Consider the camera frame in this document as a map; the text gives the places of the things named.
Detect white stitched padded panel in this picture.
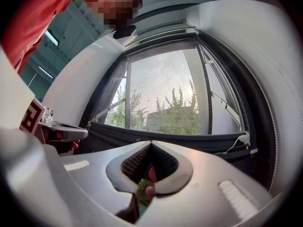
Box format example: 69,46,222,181
184,0,303,195

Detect person's right hand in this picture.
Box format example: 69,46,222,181
144,166,158,200

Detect dark grey framed window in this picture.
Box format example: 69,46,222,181
79,19,279,166

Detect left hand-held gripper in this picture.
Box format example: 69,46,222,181
0,47,89,156

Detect green trees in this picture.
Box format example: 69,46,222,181
105,79,201,136

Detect white cord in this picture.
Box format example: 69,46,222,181
214,131,251,156

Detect person's head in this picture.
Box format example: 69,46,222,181
78,0,144,32

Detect ceiling light strip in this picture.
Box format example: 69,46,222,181
45,30,60,46
37,65,54,78

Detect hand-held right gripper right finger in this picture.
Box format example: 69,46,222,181
138,140,284,227

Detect black head camera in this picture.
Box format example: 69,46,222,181
113,25,138,40

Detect grey mesh insect screen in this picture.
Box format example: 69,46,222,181
89,38,251,151

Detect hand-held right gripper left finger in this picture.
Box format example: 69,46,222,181
0,128,152,227

